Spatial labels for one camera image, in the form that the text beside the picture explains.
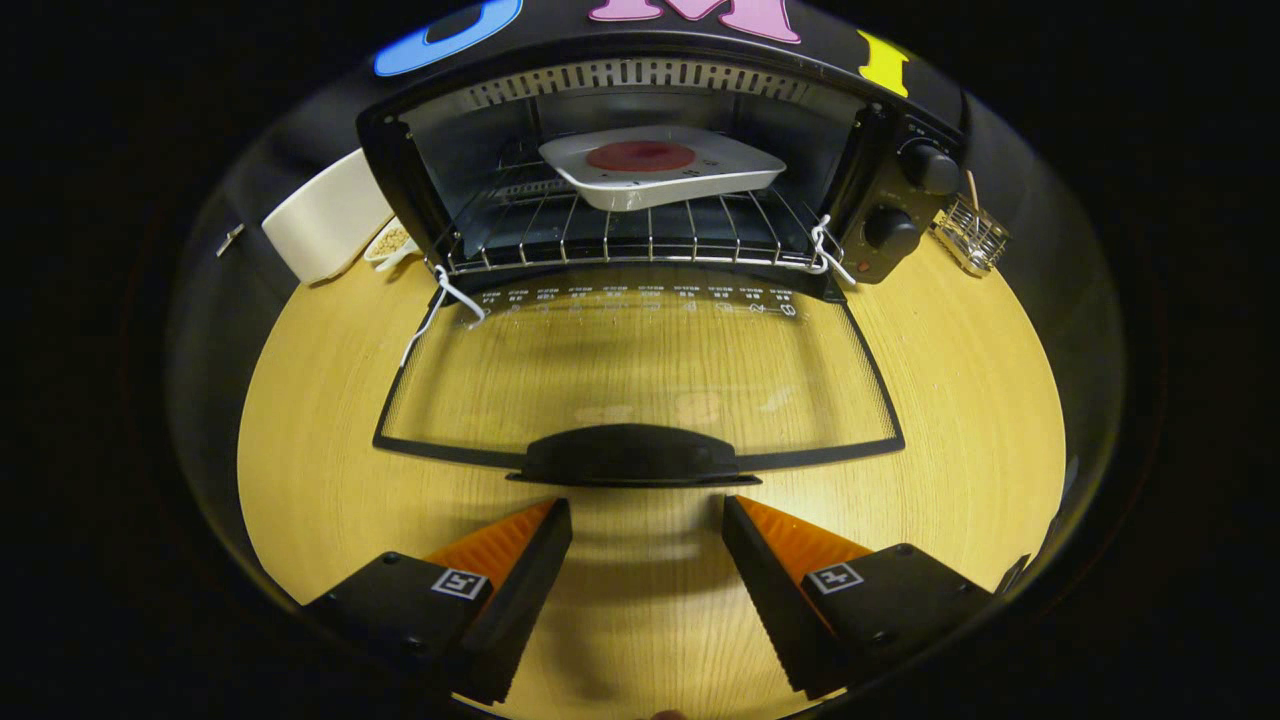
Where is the cream pop-up toaster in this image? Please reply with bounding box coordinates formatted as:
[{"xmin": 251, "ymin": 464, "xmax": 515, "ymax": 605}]
[{"xmin": 261, "ymin": 148, "xmax": 396, "ymax": 286}]

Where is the pink ham slice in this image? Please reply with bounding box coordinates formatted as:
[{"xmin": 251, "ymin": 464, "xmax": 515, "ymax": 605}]
[{"xmin": 585, "ymin": 140, "xmax": 697, "ymax": 173}]

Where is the white square plate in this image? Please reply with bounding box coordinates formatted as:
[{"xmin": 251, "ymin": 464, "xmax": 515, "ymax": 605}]
[{"xmin": 538, "ymin": 125, "xmax": 788, "ymax": 213}]

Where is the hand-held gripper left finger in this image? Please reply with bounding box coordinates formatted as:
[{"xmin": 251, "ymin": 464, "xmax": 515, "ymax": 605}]
[{"xmin": 305, "ymin": 498, "xmax": 574, "ymax": 706}]

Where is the wire oven rack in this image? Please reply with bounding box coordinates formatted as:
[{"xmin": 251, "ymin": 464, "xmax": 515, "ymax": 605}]
[{"xmin": 430, "ymin": 160, "xmax": 836, "ymax": 276}]

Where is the black toaster oven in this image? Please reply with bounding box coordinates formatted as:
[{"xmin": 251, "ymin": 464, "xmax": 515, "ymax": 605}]
[{"xmin": 355, "ymin": 35, "xmax": 969, "ymax": 491}]

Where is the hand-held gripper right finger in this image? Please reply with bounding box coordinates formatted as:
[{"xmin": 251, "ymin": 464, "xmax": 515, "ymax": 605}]
[{"xmin": 722, "ymin": 495, "xmax": 996, "ymax": 701}]

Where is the wire basket holder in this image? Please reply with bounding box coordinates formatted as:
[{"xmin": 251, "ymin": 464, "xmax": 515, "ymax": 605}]
[{"xmin": 930, "ymin": 195, "xmax": 1011, "ymax": 278}]

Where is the small dish of beans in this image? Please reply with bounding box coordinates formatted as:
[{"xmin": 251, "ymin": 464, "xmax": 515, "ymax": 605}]
[{"xmin": 363, "ymin": 220, "xmax": 421, "ymax": 273}]

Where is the white cord tie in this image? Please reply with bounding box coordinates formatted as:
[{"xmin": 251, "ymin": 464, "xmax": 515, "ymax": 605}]
[
  {"xmin": 808, "ymin": 215, "xmax": 858, "ymax": 287},
  {"xmin": 400, "ymin": 265, "xmax": 488, "ymax": 369}
]

